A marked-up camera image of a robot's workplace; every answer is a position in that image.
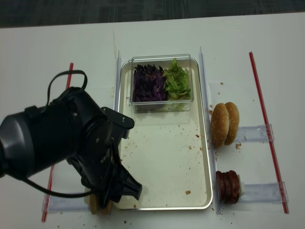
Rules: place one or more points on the clear plastic salad box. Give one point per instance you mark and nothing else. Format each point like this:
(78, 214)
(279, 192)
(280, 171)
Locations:
(164, 61)

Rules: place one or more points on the meat patties stack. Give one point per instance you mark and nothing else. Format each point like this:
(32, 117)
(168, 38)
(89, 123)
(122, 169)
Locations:
(229, 187)

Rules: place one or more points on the left lower clear rail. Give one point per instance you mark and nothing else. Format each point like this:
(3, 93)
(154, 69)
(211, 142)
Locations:
(52, 204)

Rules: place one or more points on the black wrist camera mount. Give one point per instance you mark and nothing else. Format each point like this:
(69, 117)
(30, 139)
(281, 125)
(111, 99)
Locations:
(121, 124)

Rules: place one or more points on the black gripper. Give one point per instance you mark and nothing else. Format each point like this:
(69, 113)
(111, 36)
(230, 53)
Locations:
(99, 164)

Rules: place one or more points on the right long clear rail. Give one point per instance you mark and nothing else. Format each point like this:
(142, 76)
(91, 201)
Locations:
(210, 148)

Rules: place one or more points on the rear top bun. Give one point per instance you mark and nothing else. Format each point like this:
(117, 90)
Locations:
(234, 119)

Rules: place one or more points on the purple cabbage shreds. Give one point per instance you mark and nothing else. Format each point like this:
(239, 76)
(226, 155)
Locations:
(148, 82)

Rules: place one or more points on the green lettuce shreds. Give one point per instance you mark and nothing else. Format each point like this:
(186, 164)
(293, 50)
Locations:
(176, 82)

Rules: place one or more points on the left red strip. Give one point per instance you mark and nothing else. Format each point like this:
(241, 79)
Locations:
(57, 126)

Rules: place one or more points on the front sesame top bun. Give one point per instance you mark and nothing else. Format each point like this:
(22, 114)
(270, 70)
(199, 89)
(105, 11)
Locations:
(219, 125)

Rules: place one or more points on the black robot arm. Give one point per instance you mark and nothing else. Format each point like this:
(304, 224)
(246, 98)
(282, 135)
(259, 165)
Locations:
(75, 129)

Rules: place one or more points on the white metal tray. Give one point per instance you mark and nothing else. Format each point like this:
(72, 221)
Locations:
(167, 153)

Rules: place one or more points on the right upper clear rail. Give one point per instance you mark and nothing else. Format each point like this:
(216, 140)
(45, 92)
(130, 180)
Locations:
(260, 133)

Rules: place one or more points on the right lower clear rail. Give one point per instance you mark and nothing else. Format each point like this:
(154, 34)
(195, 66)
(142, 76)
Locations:
(274, 192)

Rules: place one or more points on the right red strip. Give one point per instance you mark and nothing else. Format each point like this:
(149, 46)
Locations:
(271, 144)

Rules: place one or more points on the red strip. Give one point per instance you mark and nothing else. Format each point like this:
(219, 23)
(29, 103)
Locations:
(57, 126)
(271, 144)

